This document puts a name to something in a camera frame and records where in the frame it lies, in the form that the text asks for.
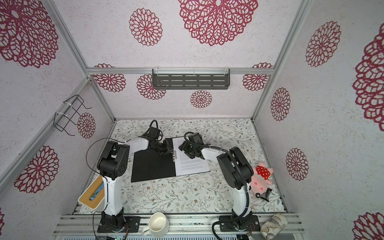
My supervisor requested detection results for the text printed paper sheet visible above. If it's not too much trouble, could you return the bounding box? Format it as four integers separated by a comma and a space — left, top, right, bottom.
172, 137, 210, 177

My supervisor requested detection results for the red black file folder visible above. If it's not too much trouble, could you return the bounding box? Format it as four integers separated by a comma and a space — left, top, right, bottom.
131, 138, 176, 183

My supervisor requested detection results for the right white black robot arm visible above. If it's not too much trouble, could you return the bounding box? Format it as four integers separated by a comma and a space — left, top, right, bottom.
179, 132, 254, 240

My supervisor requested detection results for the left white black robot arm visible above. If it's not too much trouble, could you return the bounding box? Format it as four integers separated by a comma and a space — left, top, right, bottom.
94, 120, 176, 234

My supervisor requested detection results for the pink plush toy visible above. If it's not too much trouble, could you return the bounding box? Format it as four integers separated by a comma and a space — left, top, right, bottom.
250, 162, 274, 199

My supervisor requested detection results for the white ceramic mug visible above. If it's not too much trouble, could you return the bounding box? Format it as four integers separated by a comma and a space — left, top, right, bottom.
142, 213, 170, 238

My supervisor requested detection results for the wooden tray with white rim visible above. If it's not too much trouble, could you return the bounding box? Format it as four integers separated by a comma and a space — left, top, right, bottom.
78, 176, 105, 212

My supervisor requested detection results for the small black object by plush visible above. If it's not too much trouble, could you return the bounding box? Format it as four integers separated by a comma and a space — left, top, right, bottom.
260, 188, 272, 202

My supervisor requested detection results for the marbled grey cup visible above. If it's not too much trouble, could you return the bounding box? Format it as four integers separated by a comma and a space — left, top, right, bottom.
260, 213, 288, 240

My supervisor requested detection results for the grey metal wall shelf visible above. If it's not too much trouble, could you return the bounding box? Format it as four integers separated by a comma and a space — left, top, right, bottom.
152, 69, 231, 90

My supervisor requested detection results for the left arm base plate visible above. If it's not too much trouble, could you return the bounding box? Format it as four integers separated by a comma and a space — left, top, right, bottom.
97, 217, 141, 233

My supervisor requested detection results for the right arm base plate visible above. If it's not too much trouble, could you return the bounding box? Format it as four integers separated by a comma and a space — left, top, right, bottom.
220, 213, 261, 232

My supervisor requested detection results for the black wire wall rack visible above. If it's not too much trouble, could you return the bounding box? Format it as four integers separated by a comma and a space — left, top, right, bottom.
53, 95, 92, 137

